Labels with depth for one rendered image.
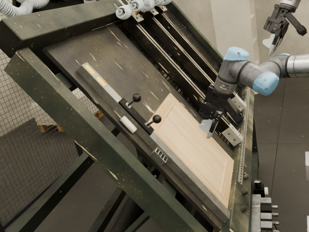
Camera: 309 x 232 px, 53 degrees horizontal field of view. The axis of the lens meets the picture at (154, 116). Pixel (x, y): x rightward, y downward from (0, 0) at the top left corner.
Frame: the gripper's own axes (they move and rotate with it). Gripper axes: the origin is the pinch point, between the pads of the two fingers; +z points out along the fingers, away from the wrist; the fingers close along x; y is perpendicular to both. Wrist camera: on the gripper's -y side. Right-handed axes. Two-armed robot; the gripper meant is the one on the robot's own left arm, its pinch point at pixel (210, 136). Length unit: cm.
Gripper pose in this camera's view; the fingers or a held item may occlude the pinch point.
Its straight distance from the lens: 123.3
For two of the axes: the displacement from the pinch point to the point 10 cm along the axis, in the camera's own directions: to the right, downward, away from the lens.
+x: -4.1, 4.1, -8.2
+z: -2.3, 8.2, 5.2
